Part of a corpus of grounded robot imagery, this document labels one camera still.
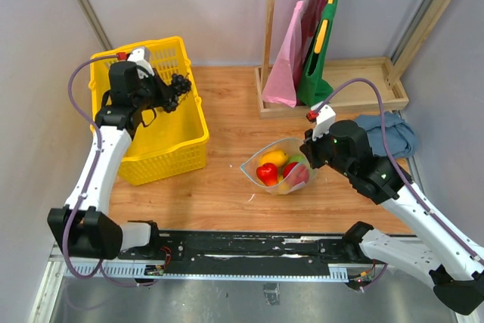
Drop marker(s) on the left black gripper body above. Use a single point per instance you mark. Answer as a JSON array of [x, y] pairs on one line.
[[144, 97]]

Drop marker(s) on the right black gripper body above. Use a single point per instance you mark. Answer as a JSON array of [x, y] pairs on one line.
[[321, 153]]

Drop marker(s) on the black grape bunch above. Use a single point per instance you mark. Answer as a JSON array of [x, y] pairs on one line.
[[179, 87]]

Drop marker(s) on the green cabbage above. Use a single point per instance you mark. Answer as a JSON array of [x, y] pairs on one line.
[[296, 159]]

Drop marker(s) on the yellow plastic basket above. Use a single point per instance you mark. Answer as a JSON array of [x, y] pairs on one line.
[[173, 143]]

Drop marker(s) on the red pomegranate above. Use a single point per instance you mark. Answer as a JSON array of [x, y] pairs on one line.
[[295, 173]]

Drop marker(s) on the clear zip top bag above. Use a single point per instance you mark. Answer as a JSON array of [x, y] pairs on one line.
[[291, 147]]

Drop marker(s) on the orange yellow mango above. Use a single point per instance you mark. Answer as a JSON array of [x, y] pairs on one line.
[[277, 157]]

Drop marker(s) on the red apple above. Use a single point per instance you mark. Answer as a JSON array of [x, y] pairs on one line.
[[268, 174]]

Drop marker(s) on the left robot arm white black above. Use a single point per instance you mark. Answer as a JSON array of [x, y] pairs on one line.
[[82, 227]]

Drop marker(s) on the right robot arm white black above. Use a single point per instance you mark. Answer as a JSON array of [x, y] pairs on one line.
[[449, 262]]

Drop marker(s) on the green hanging bag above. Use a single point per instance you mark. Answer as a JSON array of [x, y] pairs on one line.
[[312, 87]]

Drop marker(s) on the pink hanging bag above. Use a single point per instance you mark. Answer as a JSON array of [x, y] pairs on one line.
[[285, 74]]

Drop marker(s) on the dark red hanging bag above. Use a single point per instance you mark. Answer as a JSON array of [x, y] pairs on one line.
[[311, 14]]

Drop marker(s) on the blue crumpled cloth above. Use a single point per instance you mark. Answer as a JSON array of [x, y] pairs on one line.
[[400, 137]]

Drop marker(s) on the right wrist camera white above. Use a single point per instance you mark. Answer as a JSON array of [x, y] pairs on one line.
[[325, 118]]

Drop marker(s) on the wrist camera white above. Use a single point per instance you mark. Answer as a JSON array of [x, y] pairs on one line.
[[141, 56], [325, 118]]

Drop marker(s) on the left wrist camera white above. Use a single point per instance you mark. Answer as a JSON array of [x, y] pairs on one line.
[[141, 56]]

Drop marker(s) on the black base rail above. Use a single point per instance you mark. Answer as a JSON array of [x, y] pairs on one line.
[[249, 255]]

